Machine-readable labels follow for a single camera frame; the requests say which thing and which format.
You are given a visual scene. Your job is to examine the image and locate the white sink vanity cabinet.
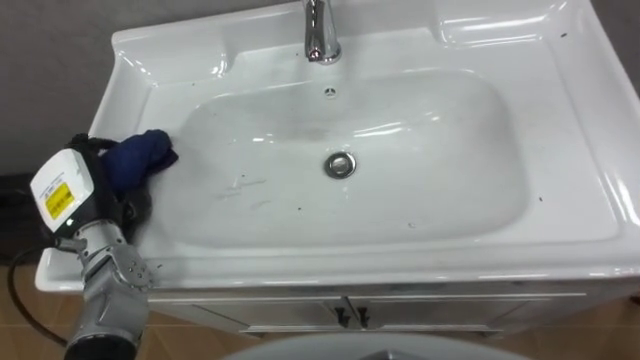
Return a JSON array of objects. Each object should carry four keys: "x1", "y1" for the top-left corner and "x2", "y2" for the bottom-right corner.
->
[{"x1": 34, "y1": 0, "x2": 640, "y2": 337}]

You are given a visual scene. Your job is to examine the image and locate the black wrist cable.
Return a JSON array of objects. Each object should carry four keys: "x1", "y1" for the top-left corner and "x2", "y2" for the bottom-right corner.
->
[{"x1": 7, "y1": 238, "x2": 69, "y2": 348}]

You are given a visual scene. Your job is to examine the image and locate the chrome faucet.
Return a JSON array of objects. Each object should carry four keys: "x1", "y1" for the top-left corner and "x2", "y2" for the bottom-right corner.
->
[{"x1": 300, "y1": 0, "x2": 343, "y2": 66}]

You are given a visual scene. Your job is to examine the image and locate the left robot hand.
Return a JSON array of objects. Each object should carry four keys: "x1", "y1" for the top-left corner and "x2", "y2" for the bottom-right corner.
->
[{"x1": 29, "y1": 132, "x2": 153, "y2": 242}]

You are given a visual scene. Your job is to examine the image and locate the dark blue cloth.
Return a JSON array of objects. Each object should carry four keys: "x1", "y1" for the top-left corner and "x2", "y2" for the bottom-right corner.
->
[{"x1": 101, "y1": 128, "x2": 180, "y2": 193}]

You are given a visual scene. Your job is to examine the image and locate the chrome sink drain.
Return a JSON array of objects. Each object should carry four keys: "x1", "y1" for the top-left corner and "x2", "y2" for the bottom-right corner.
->
[{"x1": 323, "y1": 150, "x2": 358, "y2": 181}]

